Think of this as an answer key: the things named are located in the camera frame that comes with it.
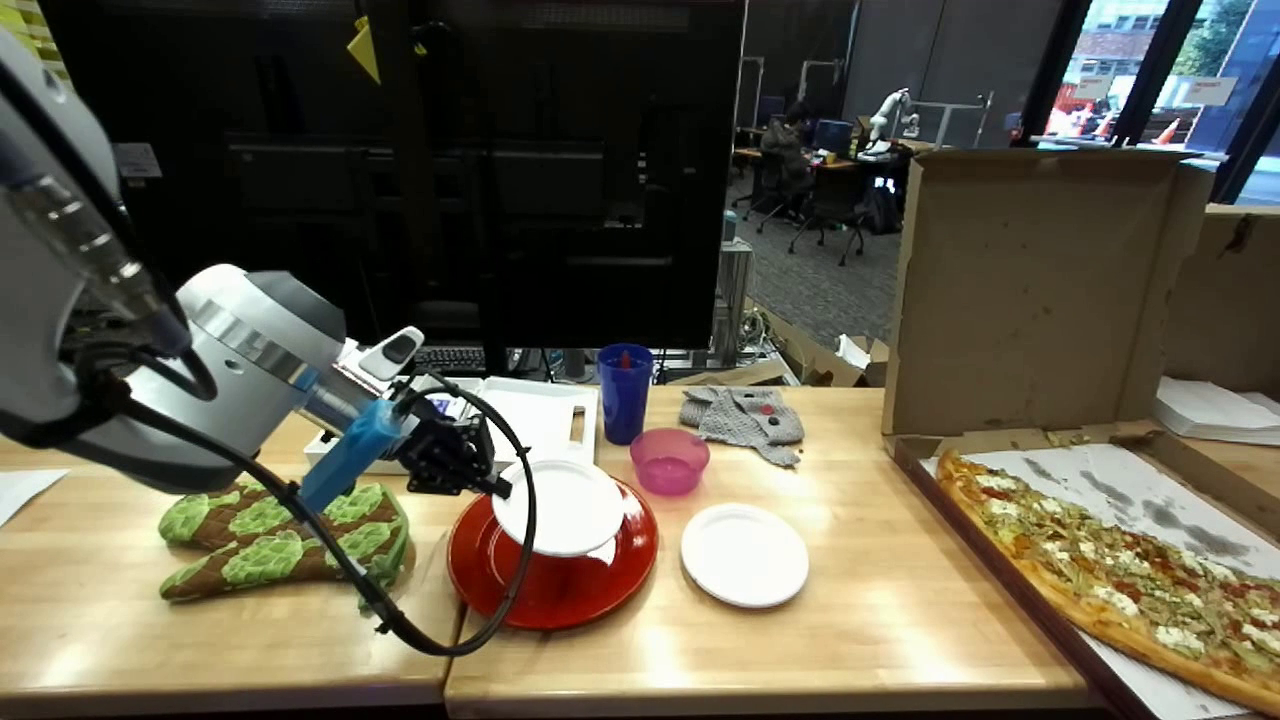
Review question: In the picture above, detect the rectangular pizza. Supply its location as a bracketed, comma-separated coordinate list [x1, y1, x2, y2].
[936, 446, 1280, 720]

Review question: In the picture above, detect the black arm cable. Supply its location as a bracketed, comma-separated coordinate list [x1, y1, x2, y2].
[0, 76, 542, 660]

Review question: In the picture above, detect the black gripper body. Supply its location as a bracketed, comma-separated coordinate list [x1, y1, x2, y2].
[395, 397, 482, 496]

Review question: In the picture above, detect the brown green oven mitt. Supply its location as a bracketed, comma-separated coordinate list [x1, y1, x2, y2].
[154, 475, 418, 608]

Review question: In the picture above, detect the brown cardboard box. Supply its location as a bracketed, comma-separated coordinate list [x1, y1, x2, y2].
[1155, 199, 1280, 399]

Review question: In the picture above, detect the blue plastic cup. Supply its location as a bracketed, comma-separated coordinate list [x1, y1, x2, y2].
[595, 340, 657, 446]

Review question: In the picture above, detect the pink translucent bowl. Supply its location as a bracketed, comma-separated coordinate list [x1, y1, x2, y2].
[625, 423, 715, 503]

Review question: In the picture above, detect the grey metal cylinder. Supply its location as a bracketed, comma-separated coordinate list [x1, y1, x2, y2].
[711, 212, 756, 367]

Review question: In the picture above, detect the yellow triangle sticker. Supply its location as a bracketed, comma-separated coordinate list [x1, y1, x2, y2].
[343, 13, 389, 90]

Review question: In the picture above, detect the open cardboard pizza box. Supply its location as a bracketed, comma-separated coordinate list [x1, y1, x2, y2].
[880, 145, 1280, 720]

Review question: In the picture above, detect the stack of white papers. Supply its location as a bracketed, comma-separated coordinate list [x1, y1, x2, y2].
[1151, 375, 1280, 446]

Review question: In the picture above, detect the white paper sheet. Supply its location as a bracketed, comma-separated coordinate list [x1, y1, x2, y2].
[0, 468, 68, 530]

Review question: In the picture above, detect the large black panel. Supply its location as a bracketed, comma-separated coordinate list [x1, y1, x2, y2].
[35, 0, 742, 357]

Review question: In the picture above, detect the white flat box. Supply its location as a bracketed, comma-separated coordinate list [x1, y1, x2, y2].
[448, 375, 605, 468]

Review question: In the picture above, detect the red plate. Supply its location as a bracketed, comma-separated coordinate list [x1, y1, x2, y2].
[448, 478, 663, 634]

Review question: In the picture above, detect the grey cloth glove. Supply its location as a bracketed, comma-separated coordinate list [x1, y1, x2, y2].
[674, 384, 809, 471]

